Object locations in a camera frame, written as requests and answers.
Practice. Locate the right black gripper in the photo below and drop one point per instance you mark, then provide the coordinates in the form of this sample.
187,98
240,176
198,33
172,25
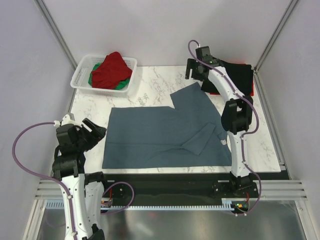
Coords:
191,63

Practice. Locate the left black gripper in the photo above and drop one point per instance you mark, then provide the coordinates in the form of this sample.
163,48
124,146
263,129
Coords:
96,130

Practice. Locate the white plastic basket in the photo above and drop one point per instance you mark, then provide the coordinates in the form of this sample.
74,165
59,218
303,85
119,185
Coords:
80,77

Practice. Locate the blue-grey t shirt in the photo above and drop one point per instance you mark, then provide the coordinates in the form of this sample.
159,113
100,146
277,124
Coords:
189,134

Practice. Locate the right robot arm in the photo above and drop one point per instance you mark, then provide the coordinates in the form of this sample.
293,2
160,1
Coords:
236,119

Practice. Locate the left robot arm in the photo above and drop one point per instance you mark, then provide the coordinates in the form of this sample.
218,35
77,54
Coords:
82,193

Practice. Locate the folded black t shirt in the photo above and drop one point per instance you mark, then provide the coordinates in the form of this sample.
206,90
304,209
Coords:
240,75

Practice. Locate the green t shirt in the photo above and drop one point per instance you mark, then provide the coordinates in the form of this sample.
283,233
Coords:
107,78

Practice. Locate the dark red t shirt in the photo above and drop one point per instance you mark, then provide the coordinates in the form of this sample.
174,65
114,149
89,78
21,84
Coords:
115,61

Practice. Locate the folded red t shirt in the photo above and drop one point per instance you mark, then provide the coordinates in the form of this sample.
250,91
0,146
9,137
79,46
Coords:
251,90

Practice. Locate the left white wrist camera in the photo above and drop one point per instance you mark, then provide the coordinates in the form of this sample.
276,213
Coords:
69,118

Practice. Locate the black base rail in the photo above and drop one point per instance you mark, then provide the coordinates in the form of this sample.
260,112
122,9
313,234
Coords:
165,189

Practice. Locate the right aluminium frame post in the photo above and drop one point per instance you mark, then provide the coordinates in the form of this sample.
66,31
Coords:
276,33

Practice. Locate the aluminium frame post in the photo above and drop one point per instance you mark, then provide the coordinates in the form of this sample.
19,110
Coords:
56,32
276,33

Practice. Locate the left aluminium frame post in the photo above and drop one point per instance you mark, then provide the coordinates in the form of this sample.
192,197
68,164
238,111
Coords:
56,32

